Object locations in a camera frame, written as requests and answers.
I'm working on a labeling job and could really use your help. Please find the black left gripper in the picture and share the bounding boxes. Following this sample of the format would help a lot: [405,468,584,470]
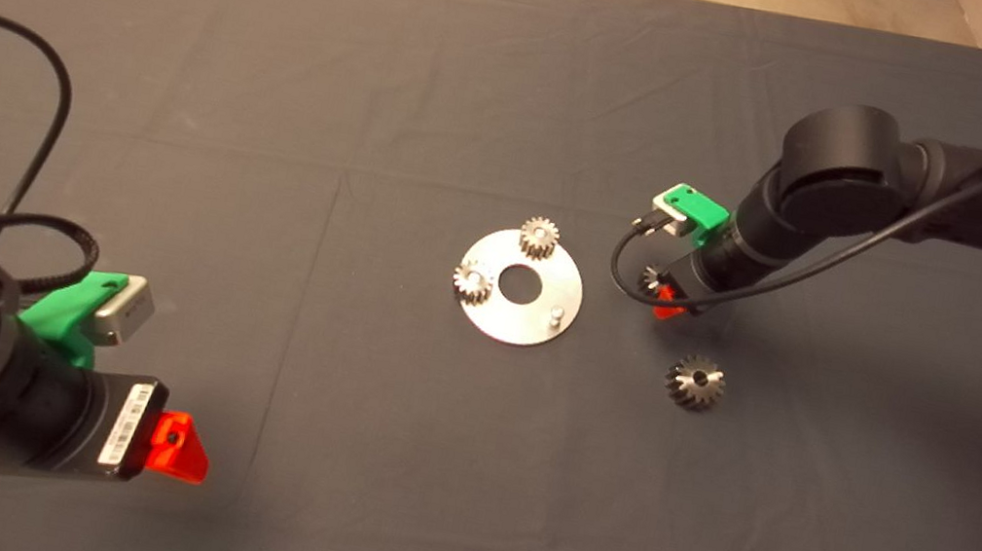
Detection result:
[31,359,222,499]

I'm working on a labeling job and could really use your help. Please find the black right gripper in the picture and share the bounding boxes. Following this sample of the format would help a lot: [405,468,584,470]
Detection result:
[650,248,726,330]

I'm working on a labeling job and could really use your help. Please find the small steel spur gear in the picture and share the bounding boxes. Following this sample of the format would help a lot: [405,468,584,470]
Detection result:
[636,262,671,299]
[516,214,563,263]
[449,258,496,308]

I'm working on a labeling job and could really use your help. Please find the dark bevel gear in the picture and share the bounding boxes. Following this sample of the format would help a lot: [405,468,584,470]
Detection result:
[662,350,732,416]

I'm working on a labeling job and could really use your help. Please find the round steel plate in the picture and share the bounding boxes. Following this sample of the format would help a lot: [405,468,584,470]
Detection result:
[448,221,593,355]

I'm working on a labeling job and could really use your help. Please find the dark grey table cloth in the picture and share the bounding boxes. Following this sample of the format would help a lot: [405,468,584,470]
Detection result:
[0,0,982,551]

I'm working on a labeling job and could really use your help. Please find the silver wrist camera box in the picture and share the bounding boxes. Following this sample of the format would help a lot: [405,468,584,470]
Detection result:
[90,270,159,352]
[647,193,701,241]

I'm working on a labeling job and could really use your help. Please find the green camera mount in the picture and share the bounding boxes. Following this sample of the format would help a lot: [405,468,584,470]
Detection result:
[659,180,735,252]
[10,256,129,374]

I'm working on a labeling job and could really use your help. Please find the black braided cable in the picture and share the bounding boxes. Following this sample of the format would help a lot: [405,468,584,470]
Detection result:
[0,207,104,304]

